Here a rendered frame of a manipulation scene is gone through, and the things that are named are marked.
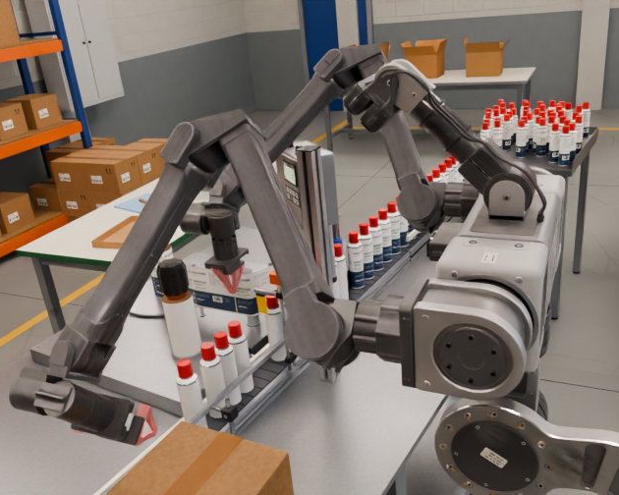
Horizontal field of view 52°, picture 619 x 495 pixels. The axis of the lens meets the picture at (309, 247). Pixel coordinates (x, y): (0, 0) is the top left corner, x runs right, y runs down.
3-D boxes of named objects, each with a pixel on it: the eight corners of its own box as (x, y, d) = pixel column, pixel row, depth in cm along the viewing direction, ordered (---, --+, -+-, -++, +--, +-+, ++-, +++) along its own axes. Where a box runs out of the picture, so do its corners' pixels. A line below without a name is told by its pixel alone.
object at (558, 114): (497, 132, 396) (497, 98, 388) (594, 135, 366) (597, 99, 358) (473, 150, 361) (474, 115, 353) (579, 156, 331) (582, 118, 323)
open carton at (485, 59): (460, 79, 644) (460, 41, 629) (468, 71, 684) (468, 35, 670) (508, 77, 626) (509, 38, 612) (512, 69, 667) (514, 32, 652)
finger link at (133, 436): (140, 409, 114) (109, 395, 107) (172, 415, 111) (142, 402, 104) (127, 446, 112) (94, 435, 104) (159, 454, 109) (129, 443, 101)
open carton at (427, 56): (398, 81, 671) (397, 44, 657) (411, 74, 706) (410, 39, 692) (438, 80, 651) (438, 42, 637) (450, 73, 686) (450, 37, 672)
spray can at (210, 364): (218, 405, 164) (205, 337, 156) (234, 410, 161) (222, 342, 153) (205, 416, 160) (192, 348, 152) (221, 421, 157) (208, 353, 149)
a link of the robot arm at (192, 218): (224, 179, 141) (243, 191, 148) (182, 178, 145) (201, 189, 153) (214, 231, 139) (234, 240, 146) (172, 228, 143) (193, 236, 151)
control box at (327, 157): (313, 205, 178) (308, 139, 170) (340, 223, 163) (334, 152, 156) (280, 213, 175) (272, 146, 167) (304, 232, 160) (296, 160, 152)
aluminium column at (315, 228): (327, 371, 182) (305, 144, 155) (341, 375, 179) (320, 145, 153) (319, 379, 178) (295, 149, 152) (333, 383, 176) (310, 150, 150)
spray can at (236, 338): (243, 381, 173) (232, 316, 164) (257, 386, 170) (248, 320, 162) (231, 392, 169) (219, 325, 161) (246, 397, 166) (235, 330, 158)
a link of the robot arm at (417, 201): (375, 25, 134) (388, 47, 143) (318, 52, 138) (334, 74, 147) (441, 212, 119) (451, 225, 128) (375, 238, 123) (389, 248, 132)
